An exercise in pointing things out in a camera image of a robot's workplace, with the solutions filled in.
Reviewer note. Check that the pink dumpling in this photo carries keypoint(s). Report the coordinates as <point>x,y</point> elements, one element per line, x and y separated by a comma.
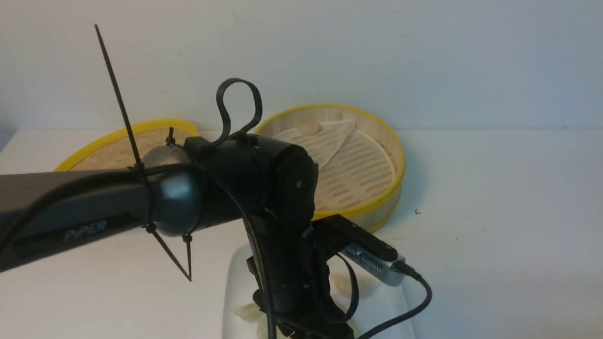
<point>309,129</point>

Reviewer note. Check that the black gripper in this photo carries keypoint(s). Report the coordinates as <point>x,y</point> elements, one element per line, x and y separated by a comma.
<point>290,267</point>

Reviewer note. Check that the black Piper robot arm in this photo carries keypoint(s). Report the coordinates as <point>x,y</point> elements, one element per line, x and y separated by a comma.
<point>178,190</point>

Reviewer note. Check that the long black zip tie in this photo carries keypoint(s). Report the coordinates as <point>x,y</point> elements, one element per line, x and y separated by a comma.
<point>123,108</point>

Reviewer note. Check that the white square plate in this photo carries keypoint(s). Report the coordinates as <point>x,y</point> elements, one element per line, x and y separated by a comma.
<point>384,303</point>

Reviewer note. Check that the white steamer liner paper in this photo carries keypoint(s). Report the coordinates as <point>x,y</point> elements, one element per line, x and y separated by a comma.
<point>353,166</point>

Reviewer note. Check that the yellow rimmed bamboo steamer lid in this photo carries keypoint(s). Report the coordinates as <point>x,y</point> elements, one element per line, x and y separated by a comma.
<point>113,151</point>

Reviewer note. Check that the green dumpling far left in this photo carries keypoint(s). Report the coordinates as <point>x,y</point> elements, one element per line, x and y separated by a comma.
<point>249,313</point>

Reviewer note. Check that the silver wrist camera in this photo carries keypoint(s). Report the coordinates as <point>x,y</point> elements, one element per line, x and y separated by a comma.
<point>372,261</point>

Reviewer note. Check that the yellow rimmed bamboo steamer basket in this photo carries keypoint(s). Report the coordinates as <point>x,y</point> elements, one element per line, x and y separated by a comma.
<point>371,215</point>

